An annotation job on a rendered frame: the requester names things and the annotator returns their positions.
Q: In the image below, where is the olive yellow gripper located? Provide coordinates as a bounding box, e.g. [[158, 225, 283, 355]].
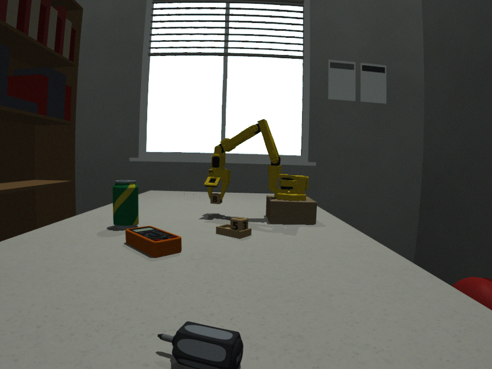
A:
[[204, 168, 231, 200]]

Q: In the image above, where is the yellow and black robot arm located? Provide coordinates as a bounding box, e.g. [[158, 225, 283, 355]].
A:
[[211, 119, 307, 201]]

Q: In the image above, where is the green drink can with yellow stripe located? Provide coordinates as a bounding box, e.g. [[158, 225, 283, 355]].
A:
[[113, 180, 139, 229]]

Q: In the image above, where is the orange digital multimeter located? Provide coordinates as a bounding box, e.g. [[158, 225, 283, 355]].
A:
[[126, 226, 182, 258]]

